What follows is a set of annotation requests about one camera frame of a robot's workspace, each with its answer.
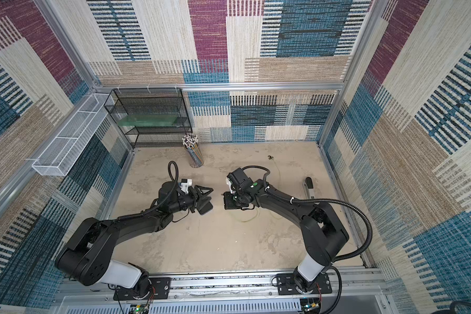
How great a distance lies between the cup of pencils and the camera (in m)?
0.98

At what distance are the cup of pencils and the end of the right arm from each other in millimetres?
319

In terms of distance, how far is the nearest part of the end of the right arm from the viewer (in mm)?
629

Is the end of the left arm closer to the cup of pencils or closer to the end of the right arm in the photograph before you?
the end of the right arm

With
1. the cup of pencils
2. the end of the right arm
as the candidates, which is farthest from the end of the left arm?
the cup of pencils
